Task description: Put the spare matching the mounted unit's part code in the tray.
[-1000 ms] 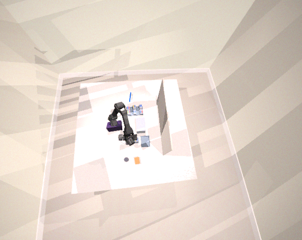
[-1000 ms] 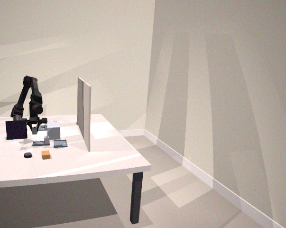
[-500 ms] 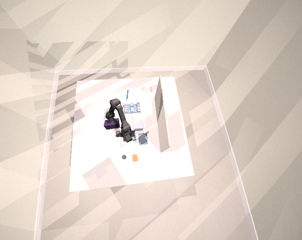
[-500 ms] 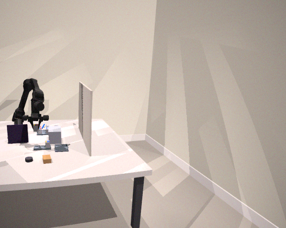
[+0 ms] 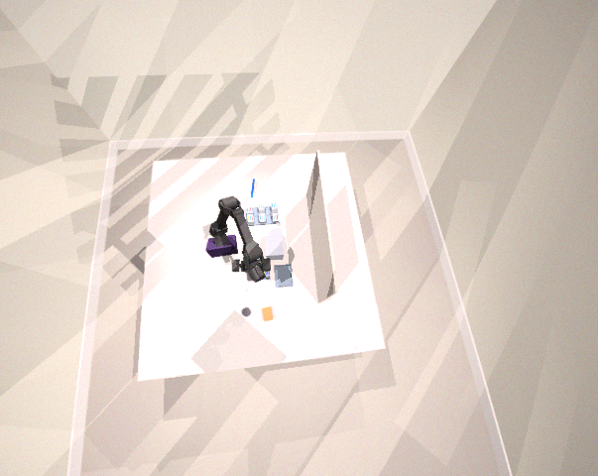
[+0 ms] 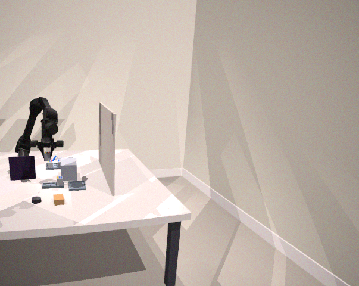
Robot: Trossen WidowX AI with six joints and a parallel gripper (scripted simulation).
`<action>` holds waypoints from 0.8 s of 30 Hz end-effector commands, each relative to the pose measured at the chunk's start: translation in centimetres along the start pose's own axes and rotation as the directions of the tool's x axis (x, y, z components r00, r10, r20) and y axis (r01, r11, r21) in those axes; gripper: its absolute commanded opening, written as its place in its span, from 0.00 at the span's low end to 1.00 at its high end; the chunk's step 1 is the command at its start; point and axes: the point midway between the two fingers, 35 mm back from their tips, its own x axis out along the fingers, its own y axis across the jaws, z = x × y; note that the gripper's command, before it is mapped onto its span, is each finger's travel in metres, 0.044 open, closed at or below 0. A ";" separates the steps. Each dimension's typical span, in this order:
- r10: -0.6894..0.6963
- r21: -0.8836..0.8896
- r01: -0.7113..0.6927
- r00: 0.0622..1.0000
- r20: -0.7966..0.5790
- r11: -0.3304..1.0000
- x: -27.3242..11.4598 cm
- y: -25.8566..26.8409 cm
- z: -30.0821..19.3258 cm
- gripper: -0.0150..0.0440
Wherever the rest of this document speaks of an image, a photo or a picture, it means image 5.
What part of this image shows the orange flat block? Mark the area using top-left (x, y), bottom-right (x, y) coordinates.
top-left (262, 306), bottom-right (273, 322)

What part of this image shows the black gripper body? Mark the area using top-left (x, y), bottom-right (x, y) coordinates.
top-left (231, 258), bottom-right (271, 273)

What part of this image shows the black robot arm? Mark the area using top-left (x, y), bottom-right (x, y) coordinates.
top-left (209, 195), bottom-right (266, 283)

